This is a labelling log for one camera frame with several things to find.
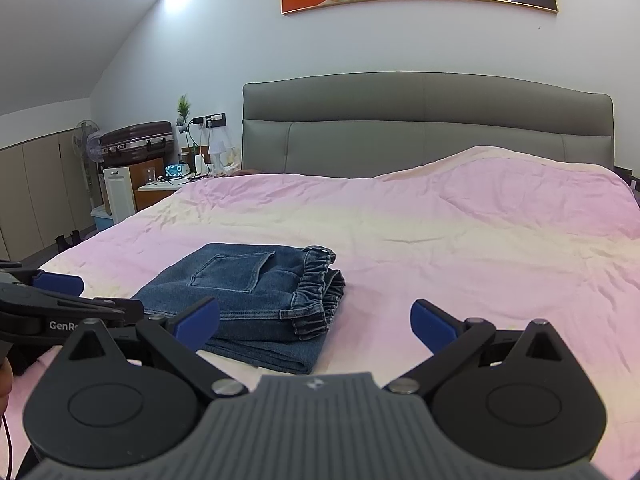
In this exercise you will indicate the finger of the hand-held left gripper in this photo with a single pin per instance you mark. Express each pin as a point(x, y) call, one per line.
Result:
point(130, 307)
point(60, 284)

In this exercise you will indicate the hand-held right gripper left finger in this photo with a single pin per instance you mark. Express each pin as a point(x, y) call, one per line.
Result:
point(197, 322)

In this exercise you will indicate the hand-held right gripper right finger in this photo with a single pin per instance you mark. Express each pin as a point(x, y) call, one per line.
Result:
point(430, 327)

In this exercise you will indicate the blue denim pants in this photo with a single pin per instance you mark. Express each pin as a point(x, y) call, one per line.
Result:
point(240, 300)

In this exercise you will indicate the blue plastic bin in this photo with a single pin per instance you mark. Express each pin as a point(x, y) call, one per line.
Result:
point(101, 220)

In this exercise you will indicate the pink bed blanket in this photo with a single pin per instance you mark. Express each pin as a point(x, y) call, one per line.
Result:
point(450, 240)

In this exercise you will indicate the beige wardrobe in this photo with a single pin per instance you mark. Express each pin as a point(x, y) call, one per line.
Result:
point(35, 185)

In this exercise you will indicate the white cabinet door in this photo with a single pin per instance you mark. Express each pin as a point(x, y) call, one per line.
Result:
point(120, 195)

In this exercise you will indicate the brown wooden cabinet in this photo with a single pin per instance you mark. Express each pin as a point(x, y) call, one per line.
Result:
point(147, 170)

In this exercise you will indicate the standing electric fan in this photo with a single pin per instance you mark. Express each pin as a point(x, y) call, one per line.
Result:
point(86, 142)

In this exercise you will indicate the teal tissue box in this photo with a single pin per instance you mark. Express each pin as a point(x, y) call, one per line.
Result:
point(177, 170)

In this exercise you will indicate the dark maroon suitcase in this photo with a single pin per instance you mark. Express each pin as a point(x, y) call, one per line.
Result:
point(135, 140)

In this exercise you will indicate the small white table lamp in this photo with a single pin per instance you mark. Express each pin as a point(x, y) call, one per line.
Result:
point(216, 150)

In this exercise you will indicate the green plant in vase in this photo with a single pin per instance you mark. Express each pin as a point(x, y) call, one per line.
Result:
point(183, 107)

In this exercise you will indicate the grey upholstered headboard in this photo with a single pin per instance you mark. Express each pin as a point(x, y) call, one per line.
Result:
point(400, 105)

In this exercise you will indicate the black wall outlet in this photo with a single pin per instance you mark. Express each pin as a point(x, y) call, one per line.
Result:
point(216, 120)

